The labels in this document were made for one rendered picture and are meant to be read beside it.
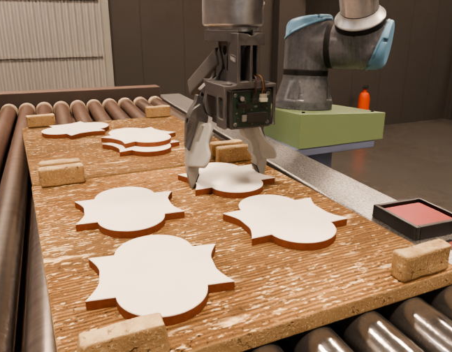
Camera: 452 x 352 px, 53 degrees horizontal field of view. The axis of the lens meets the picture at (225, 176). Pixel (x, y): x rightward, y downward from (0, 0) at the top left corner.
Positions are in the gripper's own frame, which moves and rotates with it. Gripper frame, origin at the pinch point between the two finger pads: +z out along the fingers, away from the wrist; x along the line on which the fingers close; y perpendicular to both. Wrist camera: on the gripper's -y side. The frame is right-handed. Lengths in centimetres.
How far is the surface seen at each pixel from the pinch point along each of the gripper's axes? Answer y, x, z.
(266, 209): 13.5, -1.0, -0.2
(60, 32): -351, 13, -11
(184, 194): 2.4, -7.2, 0.8
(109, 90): -98, 2, 1
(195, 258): 20.9, -12.6, -0.3
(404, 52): -355, 396, 14
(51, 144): -32.9, -21.0, 1.2
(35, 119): -50, -23, 0
